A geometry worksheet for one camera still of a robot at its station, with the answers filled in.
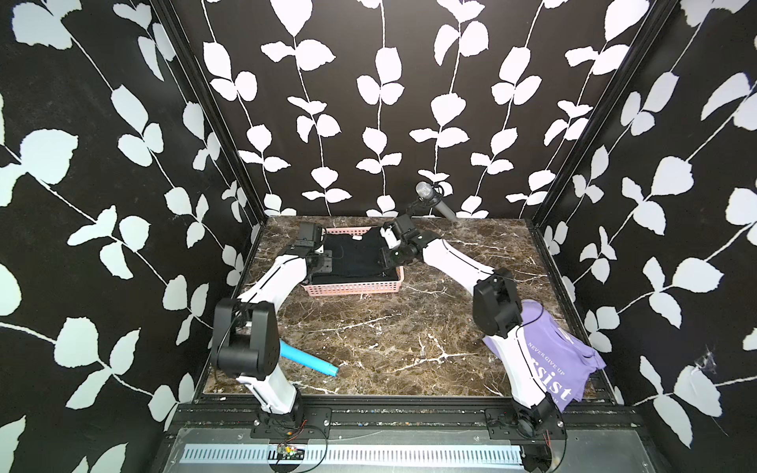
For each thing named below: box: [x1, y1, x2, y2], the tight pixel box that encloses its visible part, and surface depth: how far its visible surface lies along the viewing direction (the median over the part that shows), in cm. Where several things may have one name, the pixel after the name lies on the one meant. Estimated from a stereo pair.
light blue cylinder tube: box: [278, 337, 340, 377], surface depth 85 cm
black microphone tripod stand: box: [395, 195, 424, 244], surface depth 81 cm
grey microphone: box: [414, 181, 457, 222], surface depth 96 cm
